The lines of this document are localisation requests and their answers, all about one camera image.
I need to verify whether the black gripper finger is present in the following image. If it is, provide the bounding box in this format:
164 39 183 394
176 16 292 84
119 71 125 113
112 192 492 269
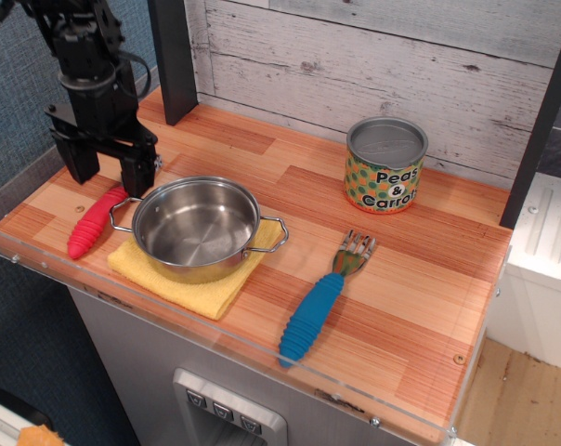
53 134 99 184
120 157 156 198

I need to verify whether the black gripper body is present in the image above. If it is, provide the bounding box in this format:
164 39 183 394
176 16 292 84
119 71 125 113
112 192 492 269
45 62 163 171

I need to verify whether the red handled spoon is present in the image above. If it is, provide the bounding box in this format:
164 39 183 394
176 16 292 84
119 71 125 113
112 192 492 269
67 186 128 259

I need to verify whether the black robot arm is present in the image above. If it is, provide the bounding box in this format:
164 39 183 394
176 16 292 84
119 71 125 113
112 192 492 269
20 1 162 198

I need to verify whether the stainless steel pot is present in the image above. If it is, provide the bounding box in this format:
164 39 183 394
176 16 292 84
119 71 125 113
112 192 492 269
109 176 289 284

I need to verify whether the yellow folded cloth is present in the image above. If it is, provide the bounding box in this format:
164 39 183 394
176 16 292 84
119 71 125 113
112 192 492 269
108 238 266 321

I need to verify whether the grey toy kitchen cabinet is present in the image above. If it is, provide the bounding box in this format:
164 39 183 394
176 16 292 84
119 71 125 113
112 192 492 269
70 288 407 445

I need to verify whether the peas and carrots can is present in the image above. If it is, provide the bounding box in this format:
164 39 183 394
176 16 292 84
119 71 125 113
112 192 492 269
344 117 428 215

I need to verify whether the silver button panel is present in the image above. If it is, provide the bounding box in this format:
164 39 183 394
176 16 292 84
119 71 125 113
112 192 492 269
173 368 288 446

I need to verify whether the orange object bottom left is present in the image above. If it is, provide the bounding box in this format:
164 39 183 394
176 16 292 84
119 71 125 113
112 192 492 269
17 425 65 446

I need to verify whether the white side cabinet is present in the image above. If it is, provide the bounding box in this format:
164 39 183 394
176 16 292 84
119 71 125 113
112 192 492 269
486 173 561 368

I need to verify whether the dark left upright post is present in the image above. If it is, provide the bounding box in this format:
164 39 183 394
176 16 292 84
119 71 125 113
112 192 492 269
148 0 198 125

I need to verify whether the dark upright post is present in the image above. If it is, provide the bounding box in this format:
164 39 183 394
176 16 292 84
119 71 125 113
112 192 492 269
500 48 561 230
148 0 198 125

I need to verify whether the blue handled fork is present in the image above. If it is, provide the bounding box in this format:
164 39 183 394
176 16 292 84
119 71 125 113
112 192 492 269
279 230 376 368

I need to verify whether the clear acrylic guard rail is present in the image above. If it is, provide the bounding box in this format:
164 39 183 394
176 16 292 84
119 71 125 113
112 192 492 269
0 138 511 445

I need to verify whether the dark right upright post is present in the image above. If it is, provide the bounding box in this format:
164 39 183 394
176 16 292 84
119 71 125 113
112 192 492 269
500 48 561 230

